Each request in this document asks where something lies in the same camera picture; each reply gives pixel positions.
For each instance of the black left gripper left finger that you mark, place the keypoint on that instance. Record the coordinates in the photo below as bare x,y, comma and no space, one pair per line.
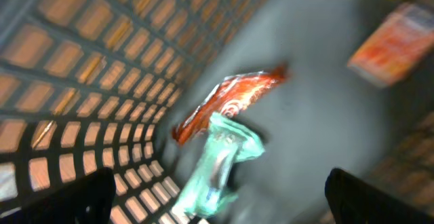
85,200

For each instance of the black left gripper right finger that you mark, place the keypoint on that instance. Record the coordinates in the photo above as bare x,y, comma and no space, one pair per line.
353,201

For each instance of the teal snack packet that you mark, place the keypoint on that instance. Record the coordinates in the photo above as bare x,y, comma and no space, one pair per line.
206,193

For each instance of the orange-brown snack bar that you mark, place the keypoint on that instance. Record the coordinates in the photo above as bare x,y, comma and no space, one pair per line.
234,94

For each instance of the orange tissue pack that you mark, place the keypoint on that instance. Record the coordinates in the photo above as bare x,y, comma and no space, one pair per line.
391,52

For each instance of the grey plastic mesh basket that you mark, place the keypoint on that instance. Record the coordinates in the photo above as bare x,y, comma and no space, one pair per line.
87,84

